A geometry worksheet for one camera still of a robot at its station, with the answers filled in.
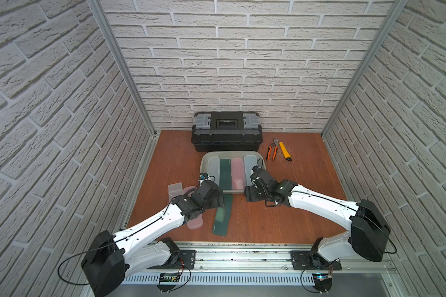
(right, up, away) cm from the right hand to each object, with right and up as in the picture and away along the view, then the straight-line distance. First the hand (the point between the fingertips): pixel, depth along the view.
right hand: (253, 191), depth 84 cm
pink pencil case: (-26, -14, -1) cm, 29 cm away
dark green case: (-13, +2, +11) cm, 17 cm away
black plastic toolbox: (-12, +30, +13) cm, 35 cm away
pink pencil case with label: (-6, +6, +16) cm, 18 cm away
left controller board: (-36, -32, -12) cm, 49 cm away
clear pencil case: (-20, +11, +16) cm, 28 cm away
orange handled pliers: (+18, +24, +29) cm, 42 cm away
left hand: (-16, -1, -2) cm, 17 cm away
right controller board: (+25, -32, -14) cm, 43 cm away
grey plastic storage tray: (-14, +17, +19) cm, 29 cm away
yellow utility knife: (+23, +16, +23) cm, 37 cm away
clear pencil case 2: (+1, +13, +18) cm, 22 cm away
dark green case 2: (-15, -12, -1) cm, 19 cm away
